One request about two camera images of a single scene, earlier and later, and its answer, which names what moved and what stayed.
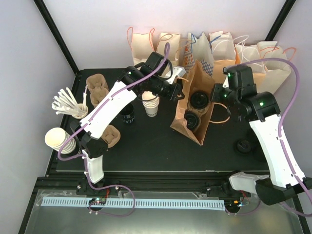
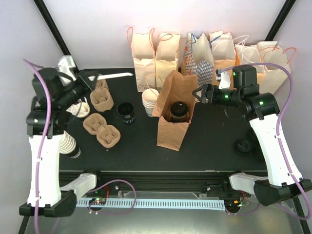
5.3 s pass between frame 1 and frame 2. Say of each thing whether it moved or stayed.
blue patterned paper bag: stayed
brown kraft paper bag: moved
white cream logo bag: stayed
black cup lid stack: stayed
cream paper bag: stayed
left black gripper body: moved
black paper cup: stayed
